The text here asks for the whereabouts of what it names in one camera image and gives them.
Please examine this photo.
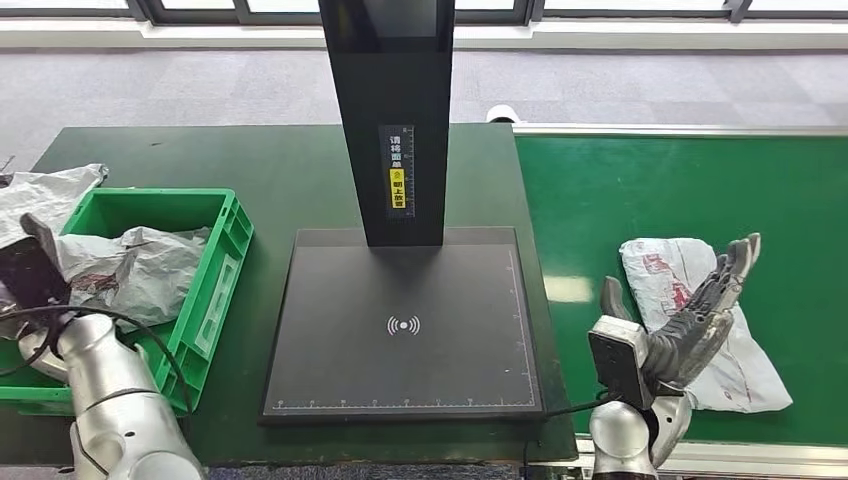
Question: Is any aluminium conveyor frame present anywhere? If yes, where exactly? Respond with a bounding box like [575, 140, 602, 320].
[510, 121, 848, 480]

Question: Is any white window sill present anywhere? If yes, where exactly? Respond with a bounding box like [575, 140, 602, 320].
[0, 18, 848, 52]

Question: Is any white plastic mailer bag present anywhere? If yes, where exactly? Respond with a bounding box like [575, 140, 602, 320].
[0, 164, 109, 250]

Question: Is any green conveyor belt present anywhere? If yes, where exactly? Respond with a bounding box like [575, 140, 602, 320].
[513, 134, 848, 444]

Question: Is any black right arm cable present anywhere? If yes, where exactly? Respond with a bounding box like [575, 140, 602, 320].
[523, 394, 617, 480]

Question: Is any black inbound scanner machine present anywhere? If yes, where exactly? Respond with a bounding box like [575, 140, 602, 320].
[258, 0, 546, 425]

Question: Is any grey mailer bag red print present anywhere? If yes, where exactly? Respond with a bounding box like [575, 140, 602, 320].
[56, 227, 211, 333]
[619, 237, 794, 414]

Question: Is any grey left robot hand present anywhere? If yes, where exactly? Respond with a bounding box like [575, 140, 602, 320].
[0, 239, 33, 342]

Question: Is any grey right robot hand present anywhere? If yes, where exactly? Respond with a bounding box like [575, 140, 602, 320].
[600, 232, 762, 397]

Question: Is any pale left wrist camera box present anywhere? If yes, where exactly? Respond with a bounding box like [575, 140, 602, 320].
[16, 213, 73, 314]

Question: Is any green plastic crate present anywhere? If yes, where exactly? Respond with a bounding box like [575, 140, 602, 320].
[0, 188, 255, 417]

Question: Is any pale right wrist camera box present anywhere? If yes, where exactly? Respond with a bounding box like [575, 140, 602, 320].
[588, 315, 654, 411]

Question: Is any dark window frame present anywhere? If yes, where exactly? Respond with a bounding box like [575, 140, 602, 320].
[0, 0, 848, 26]

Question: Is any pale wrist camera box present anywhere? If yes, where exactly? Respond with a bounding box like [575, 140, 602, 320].
[16, 213, 73, 314]
[588, 315, 654, 411]

